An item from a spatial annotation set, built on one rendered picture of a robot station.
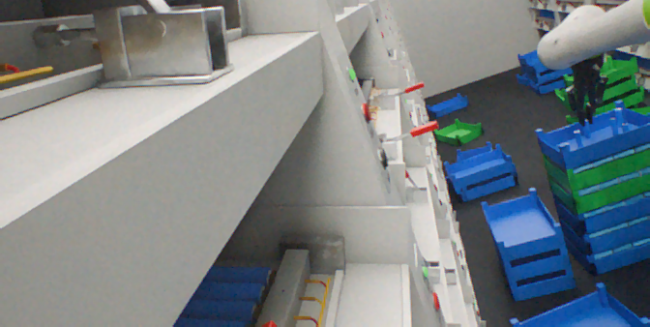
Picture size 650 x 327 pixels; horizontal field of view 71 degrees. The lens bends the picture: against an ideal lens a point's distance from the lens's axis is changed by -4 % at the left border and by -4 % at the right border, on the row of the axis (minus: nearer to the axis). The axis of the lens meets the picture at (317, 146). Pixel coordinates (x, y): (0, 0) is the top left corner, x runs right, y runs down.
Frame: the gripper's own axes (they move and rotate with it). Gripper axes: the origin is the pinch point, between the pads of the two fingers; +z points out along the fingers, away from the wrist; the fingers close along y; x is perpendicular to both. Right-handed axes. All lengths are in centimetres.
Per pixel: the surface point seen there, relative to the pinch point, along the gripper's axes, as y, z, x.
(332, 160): -68, -95, -85
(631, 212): 0.7, 21.2, -26.2
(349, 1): -61, -83, -35
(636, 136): 7.0, -0.6, -15.9
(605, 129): 7.0, 9.4, -0.3
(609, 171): -3.0, 6.8, -19.4
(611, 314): -19, 30, -51
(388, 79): -59, -59, -26
